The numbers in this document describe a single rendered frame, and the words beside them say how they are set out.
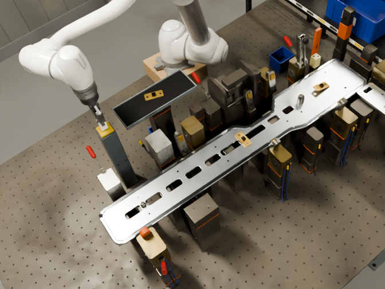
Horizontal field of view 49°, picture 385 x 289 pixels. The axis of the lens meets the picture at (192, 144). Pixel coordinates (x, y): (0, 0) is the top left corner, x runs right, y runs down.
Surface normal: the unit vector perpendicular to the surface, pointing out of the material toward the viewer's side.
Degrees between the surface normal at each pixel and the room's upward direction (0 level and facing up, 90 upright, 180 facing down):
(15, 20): 90
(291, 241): 0
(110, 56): 0
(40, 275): 0
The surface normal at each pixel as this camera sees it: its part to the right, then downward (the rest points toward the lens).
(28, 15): 0.60, 0.62
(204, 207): -0.11, -0.56
